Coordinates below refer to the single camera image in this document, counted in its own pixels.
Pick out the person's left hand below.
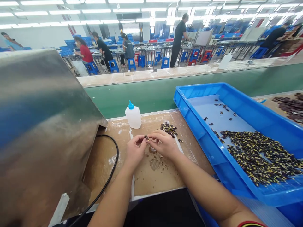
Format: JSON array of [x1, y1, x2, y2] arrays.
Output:
[[125, 135, 149, 166]]

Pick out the person's right hand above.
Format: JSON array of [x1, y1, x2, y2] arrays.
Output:
[[147, 129, 184, 163]]

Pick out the little heap of black-yellow pieces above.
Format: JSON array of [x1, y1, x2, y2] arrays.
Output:
[[160, 121, 178, 138]]

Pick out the cardboard work mat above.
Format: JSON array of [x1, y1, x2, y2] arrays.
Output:
[[82, 109, 216, 204]]

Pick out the white glue bottle blue cap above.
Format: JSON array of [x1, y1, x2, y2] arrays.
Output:
[[125, 100, 142, 129]]

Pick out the blue plastic crate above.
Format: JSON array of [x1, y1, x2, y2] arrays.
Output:
[[173, 82, 303, 214]]

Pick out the green conveyor belt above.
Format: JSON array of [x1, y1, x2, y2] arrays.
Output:
[[84, 62, 303, 119]]

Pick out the person's body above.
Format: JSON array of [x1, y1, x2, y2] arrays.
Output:
[[68, 188, 206, 227]]

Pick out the scattered loose black pieces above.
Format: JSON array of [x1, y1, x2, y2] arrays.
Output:
[[203, 100, 237, 126]]

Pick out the group of blue stools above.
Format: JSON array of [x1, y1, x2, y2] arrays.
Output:
[[84, 47, 269, 76]]

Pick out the large pile of black-yellow pieces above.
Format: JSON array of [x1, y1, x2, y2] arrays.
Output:
[[210, 128, 303, 188]]

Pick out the steel machine housing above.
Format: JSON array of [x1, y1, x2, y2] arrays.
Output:
[[0, 48, 108, 227]]

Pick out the white plastic bottle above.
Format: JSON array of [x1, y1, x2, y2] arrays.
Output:
[[218, 53, 231, 70]]

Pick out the work tables with blue bins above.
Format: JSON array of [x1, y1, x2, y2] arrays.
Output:
[[58, 23, 261, 71]]

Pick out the pile of dark brown plates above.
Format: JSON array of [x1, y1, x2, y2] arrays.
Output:
[[273, 92, 303, 124]]

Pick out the black cable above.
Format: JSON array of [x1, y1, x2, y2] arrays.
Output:
[[68, 134, 119, 227]]

